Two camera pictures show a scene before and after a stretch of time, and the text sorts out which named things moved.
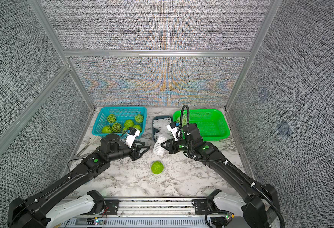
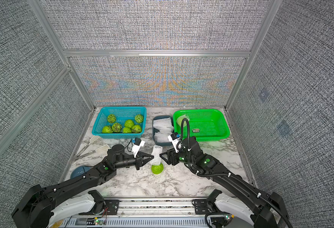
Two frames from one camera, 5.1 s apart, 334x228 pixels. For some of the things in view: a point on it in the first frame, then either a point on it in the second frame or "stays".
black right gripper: [172, 149] → [171, 155]
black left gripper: [136, 154] → [139, 161]
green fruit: [158, 148] → [157, 151]
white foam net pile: [161, 125] stays
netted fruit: [184, 119] stays
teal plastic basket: [117, 120] stays
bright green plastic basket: [211, 122] stays
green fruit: [157, 167] stays
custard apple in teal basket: [111, 118] stays
